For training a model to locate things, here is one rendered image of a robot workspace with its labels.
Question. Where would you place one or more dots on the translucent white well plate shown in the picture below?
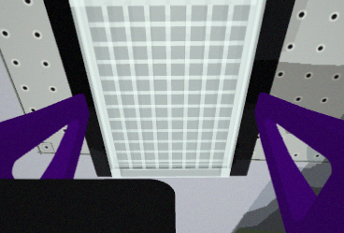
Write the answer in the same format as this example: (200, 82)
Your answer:
(169, 62)

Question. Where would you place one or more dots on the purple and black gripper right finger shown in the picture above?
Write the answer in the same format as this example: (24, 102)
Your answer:
(301, 210)

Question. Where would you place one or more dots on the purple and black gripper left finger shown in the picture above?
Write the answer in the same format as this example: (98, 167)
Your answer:
(21, 134)

